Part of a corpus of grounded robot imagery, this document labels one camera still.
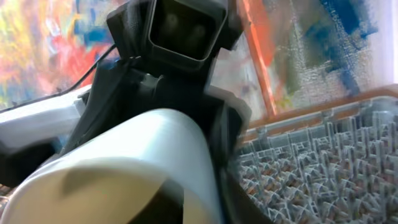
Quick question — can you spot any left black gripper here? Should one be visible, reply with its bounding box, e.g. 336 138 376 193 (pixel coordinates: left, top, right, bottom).
62 1 249 170

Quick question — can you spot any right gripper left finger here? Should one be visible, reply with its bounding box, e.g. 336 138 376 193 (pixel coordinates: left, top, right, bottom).
128 187 184 224

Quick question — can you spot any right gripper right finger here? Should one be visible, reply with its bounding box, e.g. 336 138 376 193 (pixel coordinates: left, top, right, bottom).
218 174 273 224

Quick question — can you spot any white cup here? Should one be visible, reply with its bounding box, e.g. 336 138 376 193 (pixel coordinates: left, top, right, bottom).
1 109 225 223

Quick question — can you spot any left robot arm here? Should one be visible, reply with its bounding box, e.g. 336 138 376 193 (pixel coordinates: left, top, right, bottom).
1 1 250 187

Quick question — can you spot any grey plastic dishwasher rack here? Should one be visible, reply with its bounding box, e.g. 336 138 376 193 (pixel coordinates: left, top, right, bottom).
231 96 397 223

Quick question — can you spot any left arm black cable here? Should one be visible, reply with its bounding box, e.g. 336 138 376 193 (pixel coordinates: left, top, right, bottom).
0 43 118 113

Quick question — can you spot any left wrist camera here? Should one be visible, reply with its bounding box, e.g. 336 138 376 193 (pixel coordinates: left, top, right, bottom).
147 0 228 62

